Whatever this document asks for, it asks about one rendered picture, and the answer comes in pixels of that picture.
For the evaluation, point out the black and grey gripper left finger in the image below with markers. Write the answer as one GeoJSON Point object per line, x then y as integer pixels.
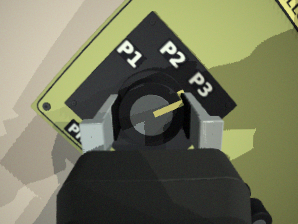
{"type": "Point", "coordinates": [98, 134]}

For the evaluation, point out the olive green control console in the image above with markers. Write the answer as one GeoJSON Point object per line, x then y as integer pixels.
{"type": "Point", "coordinates": [239, 58]}

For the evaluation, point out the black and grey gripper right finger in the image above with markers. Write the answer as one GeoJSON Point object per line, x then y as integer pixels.
{"type": "Point", "coordinates": [203, 130]}

